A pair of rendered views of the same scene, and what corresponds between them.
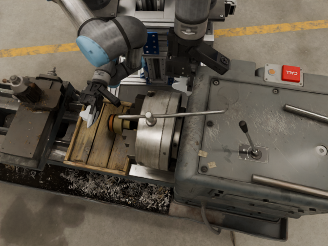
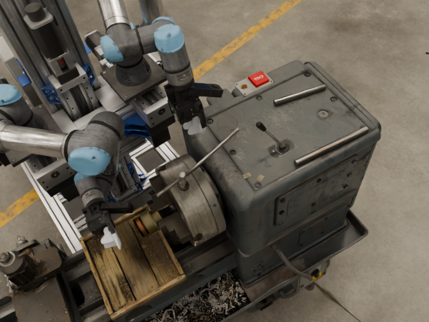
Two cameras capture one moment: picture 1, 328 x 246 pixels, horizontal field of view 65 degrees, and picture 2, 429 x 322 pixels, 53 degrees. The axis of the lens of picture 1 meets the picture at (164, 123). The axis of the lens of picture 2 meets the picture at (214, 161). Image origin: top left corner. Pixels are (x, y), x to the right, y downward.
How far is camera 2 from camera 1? 0.65 m
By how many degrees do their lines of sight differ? 22
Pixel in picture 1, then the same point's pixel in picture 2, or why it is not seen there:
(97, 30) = (85, 138)
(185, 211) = (265, 285)
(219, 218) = (301, 265)
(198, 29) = (189, 71)
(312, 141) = (312, 112)
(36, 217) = not seen: outside the picture
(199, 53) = (198, 90)
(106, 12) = not seen: hidden behind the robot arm
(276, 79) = (251, 89)
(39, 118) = (48, 292)
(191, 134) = (225, 170)
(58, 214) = not seen: outside the picture
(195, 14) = (184, 62)
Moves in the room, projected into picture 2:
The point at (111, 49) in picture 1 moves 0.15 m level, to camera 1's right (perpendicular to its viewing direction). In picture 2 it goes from (108, 146) to (143, 118)
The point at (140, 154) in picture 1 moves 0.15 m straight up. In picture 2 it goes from (195, 223) to (189, 200)
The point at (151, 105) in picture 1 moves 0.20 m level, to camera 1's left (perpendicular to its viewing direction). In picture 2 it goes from (172, 174) to (127, 214)
